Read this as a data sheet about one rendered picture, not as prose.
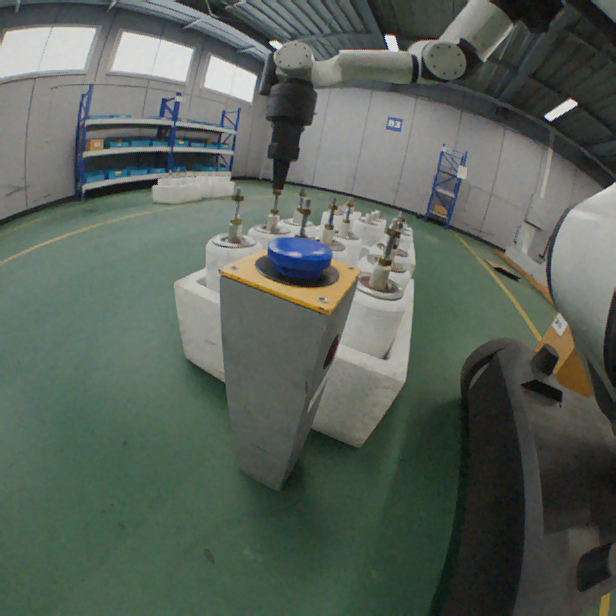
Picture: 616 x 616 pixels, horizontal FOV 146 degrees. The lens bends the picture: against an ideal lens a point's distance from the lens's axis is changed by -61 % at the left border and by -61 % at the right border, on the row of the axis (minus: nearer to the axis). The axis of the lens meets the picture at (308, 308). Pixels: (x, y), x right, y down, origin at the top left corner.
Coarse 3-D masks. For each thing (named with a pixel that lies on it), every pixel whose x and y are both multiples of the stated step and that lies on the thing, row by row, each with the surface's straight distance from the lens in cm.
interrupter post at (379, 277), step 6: (378, 264) 31; (378, 270) 31; (384, 270) 31; (390, 270) 31; (372, 276) 32; (378, 276) 31; (384, 276) 31; (372, 282) 32; (378, 282) 31; (384, 282) 31; (378, 288) 32; (384, 288) 32
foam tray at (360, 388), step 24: (192, 288) 41; (408, 288) 57; (192, 312) 43; (216, 312) 38; (408, 312) 46; (192, 336) 47; (216, 336) 41; (408, 336) 40; (192, 360) 52; (216, 360) 45; (336, 360) 30; (360, 360) 30; (384, 360) 32; (336, 384) 33; (360, 384) 32; (384, 384) 31; (336, 408) 37; (360, 408) 35; (384, 408) 34; (336, 432) 42; (360, 432) 40
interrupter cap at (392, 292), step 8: (368, 272) 35; (360, 280) 32; (368, 280) 34; (392, 280) 35; (360, 288) 29; (368, 288) 30; (392, 288) 33; (400, 288) 34; (376, 296) 29; (384, 296) 29; (392, 296) 31; (400, 296) 31
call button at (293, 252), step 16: (272, 240) 15; (288, 240) 15; (304, 240) 16; (272, 256) 14; (288, 256) 13; (304, 256) 13; (320, 256) 13; (288, 272) 14; (304, 272) 14; (320, 272) 14
